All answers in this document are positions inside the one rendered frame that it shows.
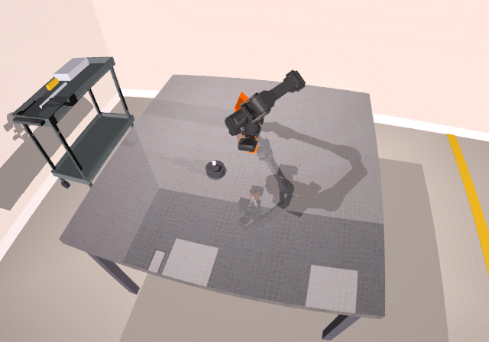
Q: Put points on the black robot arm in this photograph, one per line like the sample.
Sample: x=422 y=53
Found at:
x=261 y=104

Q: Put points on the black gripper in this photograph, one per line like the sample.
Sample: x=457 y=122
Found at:
x=251 y=130

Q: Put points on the silver round pedestal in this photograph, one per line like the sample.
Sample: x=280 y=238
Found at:
x=215 y=168

